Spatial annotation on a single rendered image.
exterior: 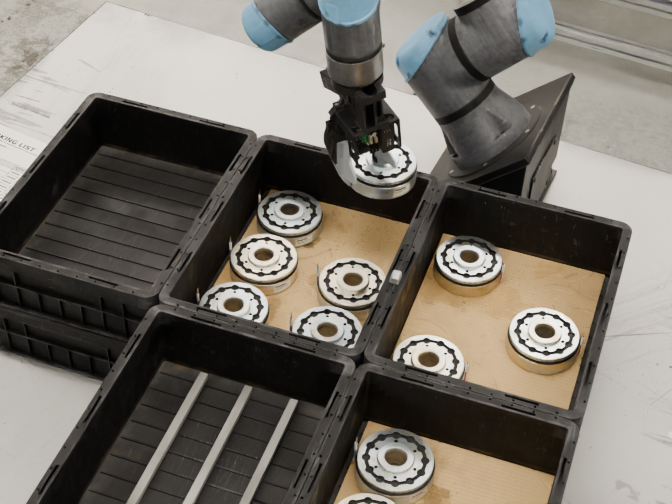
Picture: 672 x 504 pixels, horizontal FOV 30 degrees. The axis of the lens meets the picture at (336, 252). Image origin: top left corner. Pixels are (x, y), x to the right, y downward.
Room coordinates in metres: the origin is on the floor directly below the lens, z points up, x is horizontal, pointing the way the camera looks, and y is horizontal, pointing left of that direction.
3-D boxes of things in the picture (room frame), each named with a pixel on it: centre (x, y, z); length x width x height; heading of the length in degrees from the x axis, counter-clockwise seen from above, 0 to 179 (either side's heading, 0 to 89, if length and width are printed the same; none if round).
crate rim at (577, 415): (1.24, -0.24, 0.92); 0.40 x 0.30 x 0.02; 163
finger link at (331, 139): (1.39, 0.00, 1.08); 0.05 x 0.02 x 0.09; 117
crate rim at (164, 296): (1.33, 0.04, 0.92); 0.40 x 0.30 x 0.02; 163
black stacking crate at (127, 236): (1.42, 0.33, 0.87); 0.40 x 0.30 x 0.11; 163
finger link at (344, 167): (1.37, -0.01, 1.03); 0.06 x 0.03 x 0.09; 27
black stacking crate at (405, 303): (1.24, -0.24, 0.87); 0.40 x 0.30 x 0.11; 163
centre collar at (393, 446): (0.99, -0.09, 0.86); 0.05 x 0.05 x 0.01
